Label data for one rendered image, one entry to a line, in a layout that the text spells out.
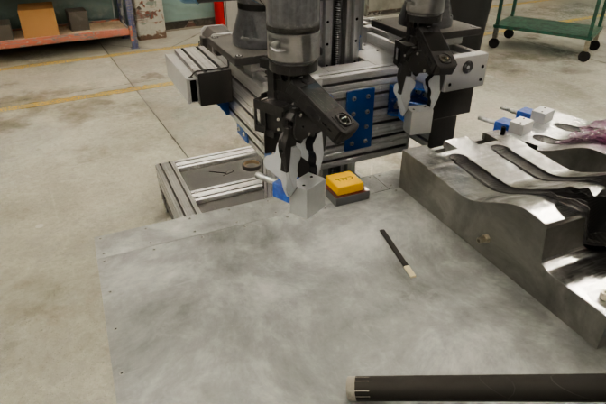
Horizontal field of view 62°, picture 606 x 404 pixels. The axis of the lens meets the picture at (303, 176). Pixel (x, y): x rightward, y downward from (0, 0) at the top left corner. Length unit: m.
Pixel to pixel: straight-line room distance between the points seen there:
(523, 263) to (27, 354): 1.64
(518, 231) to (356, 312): 0.29
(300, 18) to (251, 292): 0.43
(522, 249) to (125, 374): 0.62
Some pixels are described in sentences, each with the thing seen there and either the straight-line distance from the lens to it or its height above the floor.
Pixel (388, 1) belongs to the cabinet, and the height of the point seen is 0.18.
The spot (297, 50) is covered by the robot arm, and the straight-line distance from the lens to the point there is 0.71.
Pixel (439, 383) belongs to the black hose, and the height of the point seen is 0.85.
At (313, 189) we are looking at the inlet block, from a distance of 0.80.
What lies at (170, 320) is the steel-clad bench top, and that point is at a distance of 0.81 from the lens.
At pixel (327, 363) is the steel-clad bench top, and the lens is 0.73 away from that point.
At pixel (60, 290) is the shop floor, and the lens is 2.25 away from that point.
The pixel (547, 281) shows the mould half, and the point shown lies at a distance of 0.87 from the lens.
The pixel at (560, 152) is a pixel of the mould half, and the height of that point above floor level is 0.87.
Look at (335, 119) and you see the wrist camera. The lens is 0.71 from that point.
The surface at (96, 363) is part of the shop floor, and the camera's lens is 1.91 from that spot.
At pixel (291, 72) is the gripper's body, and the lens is 0.72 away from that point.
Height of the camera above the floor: 1.36
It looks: 29 degrees down
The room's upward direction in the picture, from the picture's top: straight up
